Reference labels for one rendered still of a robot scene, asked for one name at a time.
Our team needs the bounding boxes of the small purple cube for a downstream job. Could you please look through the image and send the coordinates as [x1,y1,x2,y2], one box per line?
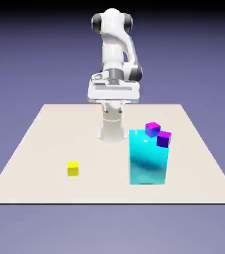
[156,130,172,148]
[145,122,161,138]

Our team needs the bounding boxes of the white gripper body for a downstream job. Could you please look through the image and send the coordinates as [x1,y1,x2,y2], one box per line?
[87,78,141,104]

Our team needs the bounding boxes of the small yellow cube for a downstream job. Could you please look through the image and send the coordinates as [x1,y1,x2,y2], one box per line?
[67,161,79,177]

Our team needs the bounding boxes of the large cyan box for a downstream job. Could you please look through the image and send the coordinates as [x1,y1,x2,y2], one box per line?
[129,129,170,186]

